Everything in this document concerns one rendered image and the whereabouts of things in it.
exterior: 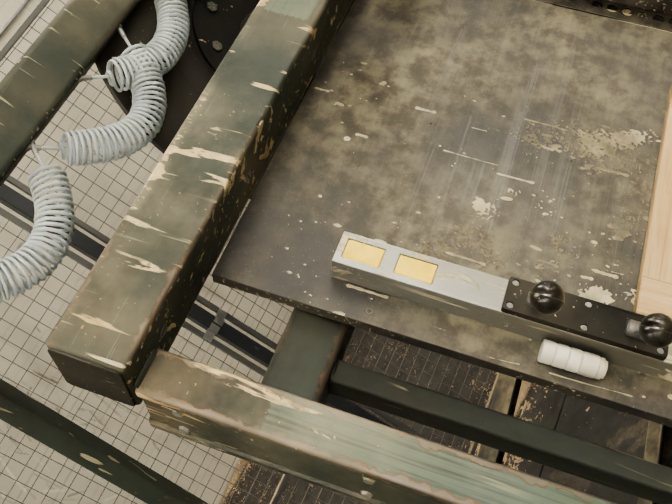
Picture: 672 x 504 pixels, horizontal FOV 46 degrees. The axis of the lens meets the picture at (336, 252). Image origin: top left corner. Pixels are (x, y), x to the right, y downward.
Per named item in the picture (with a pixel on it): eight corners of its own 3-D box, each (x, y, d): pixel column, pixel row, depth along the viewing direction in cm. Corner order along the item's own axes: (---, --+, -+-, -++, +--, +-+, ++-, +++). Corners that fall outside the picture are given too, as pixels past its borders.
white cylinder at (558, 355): (535, 365, 98) (599, 385, 97) (540, 354, 96) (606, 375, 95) (540, 345, 100) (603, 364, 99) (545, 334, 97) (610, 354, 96)
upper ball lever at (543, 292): (547, 320, 98) (561, 318, 85) (517, 311, 99) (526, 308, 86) (556, 291, 99) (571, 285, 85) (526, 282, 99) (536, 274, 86)
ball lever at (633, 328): (645, 350, 96) (675, 353, 83) (614, 340, 97) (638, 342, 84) (654, 320, 97) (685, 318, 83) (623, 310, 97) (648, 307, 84)
